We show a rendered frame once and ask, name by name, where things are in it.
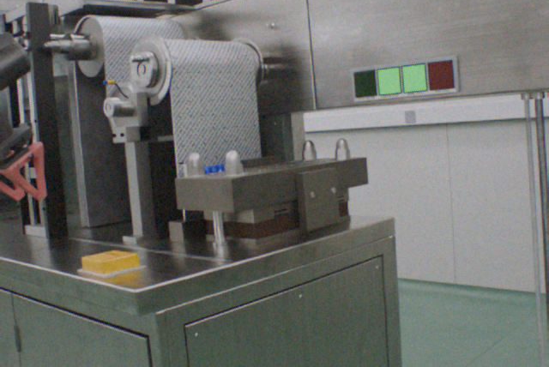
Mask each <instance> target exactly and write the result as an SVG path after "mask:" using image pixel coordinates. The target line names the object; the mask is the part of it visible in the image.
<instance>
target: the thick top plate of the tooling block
mask: <svg viewBox="0 0 549 367"><path fill-rule="evenodd" d="M326 168H336V179H337V190H344V189H349V188H353V187H358V186H361V185H367V184H369V178H368V166H367V157H352V158H351V159H335V158H317V159H310V160H301V159H299V160H292V162H286V163H280V164H279V165H267V166H261V167H255V168H249V169H243V173H244V175H240V176H232V177H224V174H225V171H218V172H210V173H205V174H206V176H201V177H175V184H176V193H177V204H178V209H186V210H202V211H219V212H220V213H237V212H242V211H247V210H250V209H251V208H259V207H264V206H268V205H272V204H276V203H281V202H289V201H294V200H298V189H297V178H296V173H299V172H304V171H315V170H320V169H326Z"/></svg>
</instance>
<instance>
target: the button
mask: <svg viewBox="0 0 549 367"><path fill-rule="evenodd" d="M81 261H82V269H83V270H87V271H88V272H92V273H97V274H109V273H113V272H117V271H120V270H124V269H126V268H136V267H140V265H139V255H138V254H137V253H131V252H125V251H120V250H114V251H110V252H106V253H102V254H101V253H99V254H95V255H90V256H84V257H83V258H82V259H81Z"/></svg>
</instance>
